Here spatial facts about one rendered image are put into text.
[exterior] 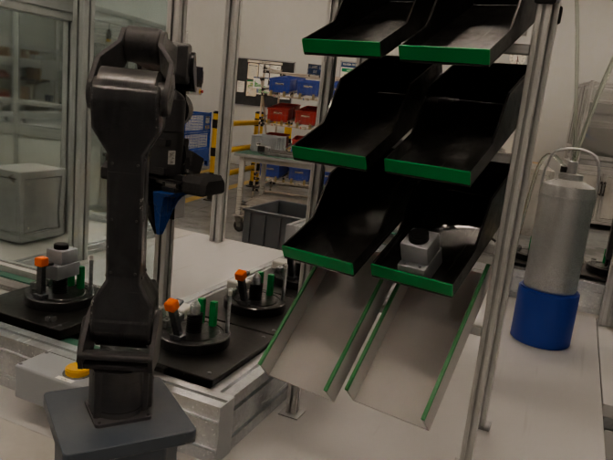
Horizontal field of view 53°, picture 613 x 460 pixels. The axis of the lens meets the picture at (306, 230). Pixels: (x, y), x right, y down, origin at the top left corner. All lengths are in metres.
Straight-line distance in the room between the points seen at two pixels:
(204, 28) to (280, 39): 1.54
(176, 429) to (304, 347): 0.36
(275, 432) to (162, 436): 0.44
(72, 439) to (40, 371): 0.40
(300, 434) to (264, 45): 11.26
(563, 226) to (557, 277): 0.13
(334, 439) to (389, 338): 0.23
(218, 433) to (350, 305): 0.30
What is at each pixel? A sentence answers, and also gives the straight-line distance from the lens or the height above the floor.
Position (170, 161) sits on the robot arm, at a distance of 0.92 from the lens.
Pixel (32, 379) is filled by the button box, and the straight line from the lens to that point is 1.15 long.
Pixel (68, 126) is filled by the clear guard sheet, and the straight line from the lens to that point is 1.54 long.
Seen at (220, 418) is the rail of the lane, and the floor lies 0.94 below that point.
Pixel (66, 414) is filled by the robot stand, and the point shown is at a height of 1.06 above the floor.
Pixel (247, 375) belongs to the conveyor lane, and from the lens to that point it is 1.12.
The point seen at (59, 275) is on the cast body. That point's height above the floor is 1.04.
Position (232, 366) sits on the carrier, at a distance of 1.13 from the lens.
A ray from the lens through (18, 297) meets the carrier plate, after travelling 1.45.
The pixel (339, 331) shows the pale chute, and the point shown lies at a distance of 1.05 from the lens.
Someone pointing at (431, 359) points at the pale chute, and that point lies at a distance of 1.01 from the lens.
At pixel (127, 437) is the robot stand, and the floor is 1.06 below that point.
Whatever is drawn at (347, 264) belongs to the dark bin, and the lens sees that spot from 0.93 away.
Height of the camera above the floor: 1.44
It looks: 12 degrees down
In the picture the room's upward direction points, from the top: 6 degrees clockwise
